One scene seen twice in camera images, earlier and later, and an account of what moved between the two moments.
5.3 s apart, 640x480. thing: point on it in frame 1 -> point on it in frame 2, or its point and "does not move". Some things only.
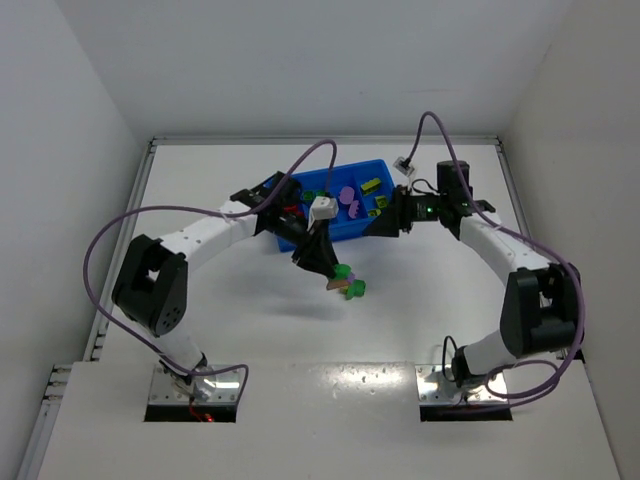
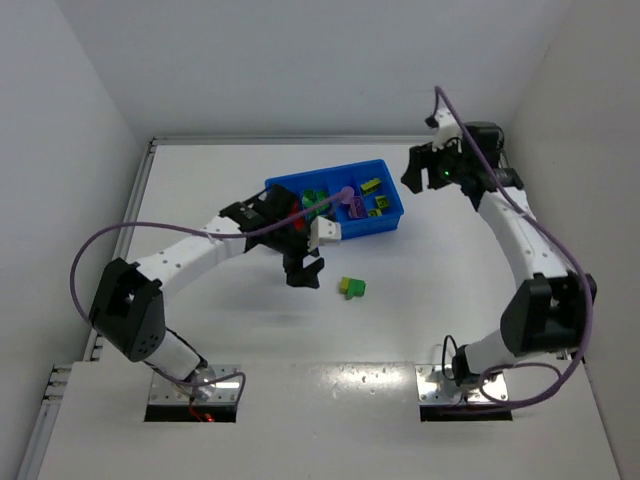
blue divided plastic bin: [361, 191] does not move
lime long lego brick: [370, 186] does not move
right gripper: [396, 213] -> [426, 163]
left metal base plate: [221, 388] does not move
